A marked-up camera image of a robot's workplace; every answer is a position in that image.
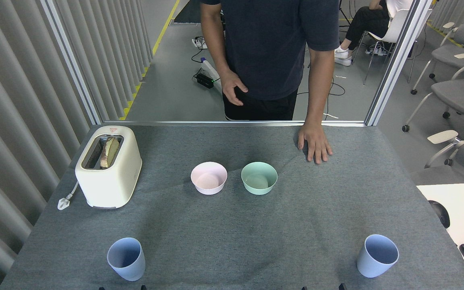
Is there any standing person's left hand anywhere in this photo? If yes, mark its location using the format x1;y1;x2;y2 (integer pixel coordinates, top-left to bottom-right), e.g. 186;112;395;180
297;123;333;164

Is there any white power cord with plug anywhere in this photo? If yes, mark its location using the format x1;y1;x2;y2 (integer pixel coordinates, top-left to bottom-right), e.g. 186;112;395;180
58;181;79;211

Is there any silver aluminium post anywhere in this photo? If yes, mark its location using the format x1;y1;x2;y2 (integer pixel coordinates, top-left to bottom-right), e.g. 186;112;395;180
41;0;104;125
365;0;434;126

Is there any silver aluminium crossbar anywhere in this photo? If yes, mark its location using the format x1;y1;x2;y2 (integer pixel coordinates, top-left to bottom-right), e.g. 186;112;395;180
103;120;366;128

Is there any black computer mouse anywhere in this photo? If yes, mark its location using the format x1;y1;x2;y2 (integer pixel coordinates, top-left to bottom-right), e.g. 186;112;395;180
429;200;451;229

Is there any black floor cable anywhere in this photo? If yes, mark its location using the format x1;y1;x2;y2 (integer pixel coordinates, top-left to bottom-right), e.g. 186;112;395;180
296;79;346;121

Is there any cream white toaster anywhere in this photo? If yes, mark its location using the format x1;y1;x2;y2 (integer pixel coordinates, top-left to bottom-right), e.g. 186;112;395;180
75;125;143;209

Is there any standing person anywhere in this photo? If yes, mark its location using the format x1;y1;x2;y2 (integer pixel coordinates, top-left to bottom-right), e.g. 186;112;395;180
200;0;340;121

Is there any blue plastic cup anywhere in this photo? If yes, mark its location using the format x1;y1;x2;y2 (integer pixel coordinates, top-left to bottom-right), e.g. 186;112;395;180
107;237;146;282
356;234;400;278

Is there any dark cloth covered table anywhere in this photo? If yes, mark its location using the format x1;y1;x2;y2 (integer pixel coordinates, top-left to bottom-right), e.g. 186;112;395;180
174;0;202;24

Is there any standing person's right hand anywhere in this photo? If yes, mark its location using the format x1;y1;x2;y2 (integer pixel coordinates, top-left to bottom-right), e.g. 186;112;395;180
220;69;249;106

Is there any black tripod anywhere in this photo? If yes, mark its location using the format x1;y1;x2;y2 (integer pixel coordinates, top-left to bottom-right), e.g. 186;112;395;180
339;0;351;25

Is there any pink bowl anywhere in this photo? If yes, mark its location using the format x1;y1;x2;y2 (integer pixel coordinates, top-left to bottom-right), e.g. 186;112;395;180
191;162;228;195

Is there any white plastic chair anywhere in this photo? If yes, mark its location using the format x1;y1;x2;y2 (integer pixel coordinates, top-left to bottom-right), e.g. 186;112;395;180
353;8;434;85

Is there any grey pleated curtain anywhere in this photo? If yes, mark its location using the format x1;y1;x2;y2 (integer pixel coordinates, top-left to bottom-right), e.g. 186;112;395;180
0;0;154;290

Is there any green bowl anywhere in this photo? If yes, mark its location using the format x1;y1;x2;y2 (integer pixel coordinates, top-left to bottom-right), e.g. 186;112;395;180
241;162;278;195

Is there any bread slice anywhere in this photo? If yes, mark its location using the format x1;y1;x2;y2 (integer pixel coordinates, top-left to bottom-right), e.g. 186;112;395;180
100;137;120;169

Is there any seated person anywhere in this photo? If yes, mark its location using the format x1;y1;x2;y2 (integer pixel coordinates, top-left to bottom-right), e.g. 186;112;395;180
334;0;414;67

